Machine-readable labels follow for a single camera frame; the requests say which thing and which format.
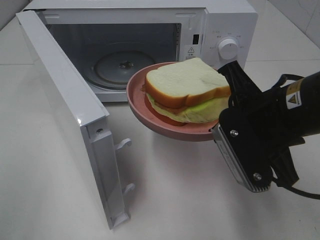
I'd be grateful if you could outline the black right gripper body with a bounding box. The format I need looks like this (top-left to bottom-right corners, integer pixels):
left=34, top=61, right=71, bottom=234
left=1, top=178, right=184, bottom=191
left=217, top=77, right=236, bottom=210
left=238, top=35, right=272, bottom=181
left=226, top=87, right=306, bottom=166

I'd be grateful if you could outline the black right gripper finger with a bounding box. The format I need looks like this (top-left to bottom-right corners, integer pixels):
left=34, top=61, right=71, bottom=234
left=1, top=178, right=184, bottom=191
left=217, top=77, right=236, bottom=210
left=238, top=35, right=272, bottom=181
left=271, top=147, right=299, bottom=187
left=217, top=60, right=262, bottom=97

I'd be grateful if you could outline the white bread sandwich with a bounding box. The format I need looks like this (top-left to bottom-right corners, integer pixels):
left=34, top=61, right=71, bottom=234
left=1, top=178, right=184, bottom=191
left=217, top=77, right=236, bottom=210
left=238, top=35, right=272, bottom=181
left=143, top=58, right=231, bottom=126

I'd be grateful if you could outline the pink round plate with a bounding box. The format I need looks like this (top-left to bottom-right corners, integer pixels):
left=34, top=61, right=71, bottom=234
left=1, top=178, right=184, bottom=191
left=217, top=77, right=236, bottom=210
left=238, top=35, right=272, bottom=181
left=126, top=62, right=218, bottom=142

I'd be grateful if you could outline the white microwave door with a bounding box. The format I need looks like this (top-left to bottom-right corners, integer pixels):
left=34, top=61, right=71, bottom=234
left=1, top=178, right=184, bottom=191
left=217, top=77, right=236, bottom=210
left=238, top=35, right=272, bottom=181
left=16, top=10, right=135, bottom=229

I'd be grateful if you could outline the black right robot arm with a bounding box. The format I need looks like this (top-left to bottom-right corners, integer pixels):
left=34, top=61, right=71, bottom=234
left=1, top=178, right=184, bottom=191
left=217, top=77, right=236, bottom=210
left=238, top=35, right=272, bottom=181
left=218, top=61, right=320, bottom=187

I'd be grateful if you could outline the upper white power knob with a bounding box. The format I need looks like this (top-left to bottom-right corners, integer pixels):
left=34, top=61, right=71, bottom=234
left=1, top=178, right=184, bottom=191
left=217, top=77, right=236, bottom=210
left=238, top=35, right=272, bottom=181
left=217, top=36, right=239, bottom=60

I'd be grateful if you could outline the white warning label sticker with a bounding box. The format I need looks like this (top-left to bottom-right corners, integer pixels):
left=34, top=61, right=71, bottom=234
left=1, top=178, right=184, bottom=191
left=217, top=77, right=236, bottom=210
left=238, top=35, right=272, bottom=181
left=183, top=44, right=201, bottom=61

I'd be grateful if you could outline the glass microwave turntable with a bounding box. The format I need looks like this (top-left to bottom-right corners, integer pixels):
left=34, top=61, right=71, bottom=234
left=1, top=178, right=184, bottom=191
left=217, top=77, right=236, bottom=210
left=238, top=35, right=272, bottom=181
left=86, top=50, right=155, bottom=90

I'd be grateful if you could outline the white microwave oven body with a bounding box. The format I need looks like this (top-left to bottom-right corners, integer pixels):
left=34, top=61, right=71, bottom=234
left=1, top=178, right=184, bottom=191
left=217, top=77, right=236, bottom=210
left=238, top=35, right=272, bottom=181
left=20, top=0, right=258, bottom=102

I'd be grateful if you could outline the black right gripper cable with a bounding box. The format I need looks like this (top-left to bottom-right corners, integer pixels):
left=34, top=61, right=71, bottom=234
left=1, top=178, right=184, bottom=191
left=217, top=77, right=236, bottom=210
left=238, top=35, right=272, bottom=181
left=271, top=73, right=320, bottom=201

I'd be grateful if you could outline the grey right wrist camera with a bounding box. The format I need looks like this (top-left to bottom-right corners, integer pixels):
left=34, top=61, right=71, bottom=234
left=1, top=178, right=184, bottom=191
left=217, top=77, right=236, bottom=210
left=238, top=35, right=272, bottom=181
left=211, top=107, right=273, bottom=193

